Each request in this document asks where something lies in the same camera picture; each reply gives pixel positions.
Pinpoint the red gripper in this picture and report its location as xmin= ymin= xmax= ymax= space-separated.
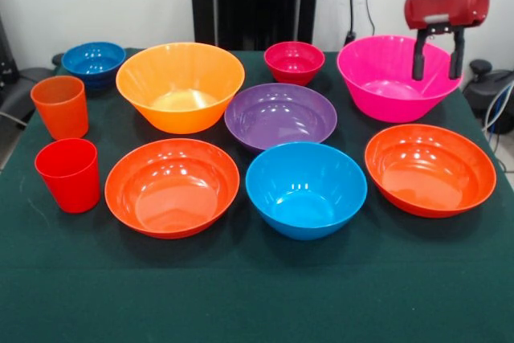
xmin=404 ymin=0 xmax=491 ymax=81

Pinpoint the large pink bowl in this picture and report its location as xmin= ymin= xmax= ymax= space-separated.
xmin=336 ymin=35 xmax=463 ymax=124

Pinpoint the red-orange bowl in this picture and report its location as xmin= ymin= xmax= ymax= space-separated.
xmin=364 ymin=123 xmax=498 ymax=219
xmin=104 ymin=137 xmax=241 ymax=240

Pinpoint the small crimson bowl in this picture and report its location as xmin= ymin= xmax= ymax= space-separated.
xmin=263 ymin=41 xmax=326 ymax=87

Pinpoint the purple bowl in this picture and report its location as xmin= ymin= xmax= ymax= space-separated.
xmin=223 ymin=82 xmax=338 ymax=155

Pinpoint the light blue bowl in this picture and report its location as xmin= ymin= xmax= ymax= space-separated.
xmin=245 ymin=141 xmax=369 ymax=242

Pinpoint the large orange bowl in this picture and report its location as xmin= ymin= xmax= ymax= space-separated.
xmin=115 ymin=42 xmax=246 ymax=135

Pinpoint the dark green tablecloth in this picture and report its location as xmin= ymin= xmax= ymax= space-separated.
xmin=0 ymin=47 xmax=514 ymax=343

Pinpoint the small dark blue bowl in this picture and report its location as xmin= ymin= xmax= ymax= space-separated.
xmin=61 ymin=41 xmax=127 ymax=90

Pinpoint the orange cup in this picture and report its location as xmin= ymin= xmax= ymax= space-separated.
xmin=30 ymin=75 xmax=90 ymax=141

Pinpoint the red cup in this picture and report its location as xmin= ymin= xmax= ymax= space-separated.
xmin=34 ymin=137 xmax=101 ymax=214

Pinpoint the tangle of cables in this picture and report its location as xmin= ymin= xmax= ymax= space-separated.
xmin=483 ymin=80 xmax=514 ymax=151

